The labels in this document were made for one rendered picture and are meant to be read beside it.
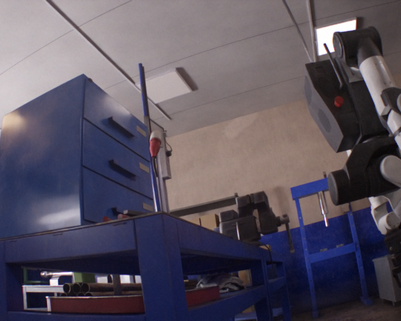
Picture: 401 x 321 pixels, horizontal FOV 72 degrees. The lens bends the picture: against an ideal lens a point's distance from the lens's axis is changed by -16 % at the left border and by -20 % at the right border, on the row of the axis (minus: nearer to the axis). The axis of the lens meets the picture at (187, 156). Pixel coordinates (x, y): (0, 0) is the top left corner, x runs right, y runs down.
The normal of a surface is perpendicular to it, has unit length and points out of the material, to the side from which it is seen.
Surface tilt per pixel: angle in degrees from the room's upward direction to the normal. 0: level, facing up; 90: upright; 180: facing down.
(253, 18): 180
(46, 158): 90
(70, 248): 90
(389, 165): 90
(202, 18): 180
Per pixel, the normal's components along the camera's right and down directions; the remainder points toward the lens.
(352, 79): -0.05, 0.52
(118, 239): -0.37, -0.32
